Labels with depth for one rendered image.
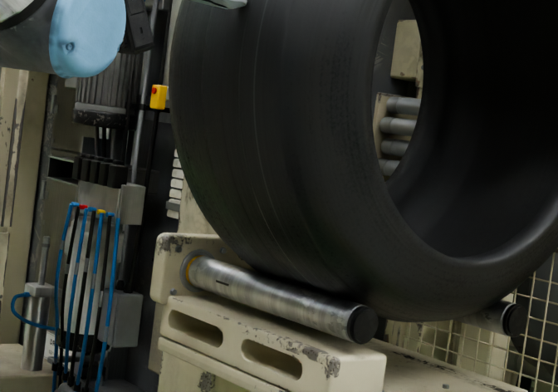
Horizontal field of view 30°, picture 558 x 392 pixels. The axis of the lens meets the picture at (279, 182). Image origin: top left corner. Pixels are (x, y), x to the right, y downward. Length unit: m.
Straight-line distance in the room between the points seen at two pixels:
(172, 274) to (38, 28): 0.67
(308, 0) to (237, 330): 0.44
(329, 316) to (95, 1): 0.52
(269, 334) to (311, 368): 0.09
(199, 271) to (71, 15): 0.66
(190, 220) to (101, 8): 0.76
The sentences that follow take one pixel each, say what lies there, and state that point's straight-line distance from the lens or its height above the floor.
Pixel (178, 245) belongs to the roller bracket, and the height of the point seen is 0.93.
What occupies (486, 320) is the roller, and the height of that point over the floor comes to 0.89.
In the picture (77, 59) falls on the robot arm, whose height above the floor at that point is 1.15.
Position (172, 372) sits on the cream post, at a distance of 1.63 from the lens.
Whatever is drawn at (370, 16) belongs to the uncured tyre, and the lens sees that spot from 1.13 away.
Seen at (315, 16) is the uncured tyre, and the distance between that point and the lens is 1.12.
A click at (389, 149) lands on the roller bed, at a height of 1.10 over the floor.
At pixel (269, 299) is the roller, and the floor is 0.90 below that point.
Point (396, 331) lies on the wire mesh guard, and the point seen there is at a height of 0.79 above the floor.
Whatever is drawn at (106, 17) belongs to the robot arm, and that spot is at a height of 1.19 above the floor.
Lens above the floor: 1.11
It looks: 3 degrees down
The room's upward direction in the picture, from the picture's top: 7 degrees clockwise
